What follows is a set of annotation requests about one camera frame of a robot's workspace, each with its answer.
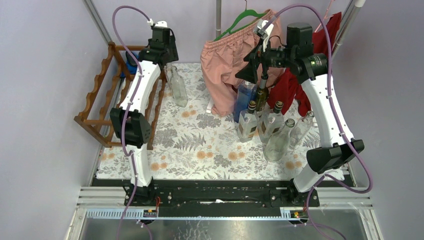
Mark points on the green clothes hanger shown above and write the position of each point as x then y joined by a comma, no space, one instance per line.
246,13

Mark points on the clear labelled square bottle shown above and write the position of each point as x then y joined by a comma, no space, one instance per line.
248,121

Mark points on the brown wooden wine rack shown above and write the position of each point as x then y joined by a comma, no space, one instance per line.
150,97

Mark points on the pink shorts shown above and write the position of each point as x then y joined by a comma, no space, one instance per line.
220,61

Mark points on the clear slim glass bottle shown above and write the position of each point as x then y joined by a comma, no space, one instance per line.
301,128

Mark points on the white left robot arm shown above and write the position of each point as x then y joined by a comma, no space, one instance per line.
130,124

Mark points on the blue and black cloth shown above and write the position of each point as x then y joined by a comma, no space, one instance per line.
130,64

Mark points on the clear labelled bottle black cap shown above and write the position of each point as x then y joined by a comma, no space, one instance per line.
270,121

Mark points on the silver metal clothes pole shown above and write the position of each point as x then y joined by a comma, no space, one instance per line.
348,17

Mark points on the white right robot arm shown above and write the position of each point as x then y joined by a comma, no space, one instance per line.
338,145

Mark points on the dark green wine bottle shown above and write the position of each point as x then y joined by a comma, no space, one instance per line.
262,93

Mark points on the floral patterned table mat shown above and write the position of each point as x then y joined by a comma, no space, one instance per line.
190,143

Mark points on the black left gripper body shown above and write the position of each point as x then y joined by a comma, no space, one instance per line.
167,49

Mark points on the blue glass bottle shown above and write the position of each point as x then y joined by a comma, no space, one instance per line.
246,92

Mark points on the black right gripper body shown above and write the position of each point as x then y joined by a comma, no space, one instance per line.
273,57

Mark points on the clear round glass bottle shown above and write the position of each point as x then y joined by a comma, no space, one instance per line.
279,142

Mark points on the pink clothes hanger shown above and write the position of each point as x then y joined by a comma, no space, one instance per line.
326,15

